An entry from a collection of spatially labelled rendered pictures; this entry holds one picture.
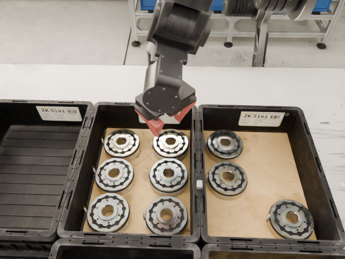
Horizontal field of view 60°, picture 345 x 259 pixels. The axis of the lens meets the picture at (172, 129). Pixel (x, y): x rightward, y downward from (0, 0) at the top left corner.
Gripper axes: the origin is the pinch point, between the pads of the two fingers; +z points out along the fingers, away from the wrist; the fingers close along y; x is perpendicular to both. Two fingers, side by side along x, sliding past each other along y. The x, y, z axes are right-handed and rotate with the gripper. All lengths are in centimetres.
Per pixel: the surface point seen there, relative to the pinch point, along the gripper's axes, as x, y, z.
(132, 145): 14.3, -1.2, 20.5
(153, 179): 1.4, -3.8, 20.0
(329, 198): -31.9, 20.2, 13.3
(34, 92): 74, -9, 37
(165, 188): -2.7, -3.3, 20.0
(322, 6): 58, 214, 74
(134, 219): -2.8, -13.7, 23.0
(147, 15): 153, 110, 81
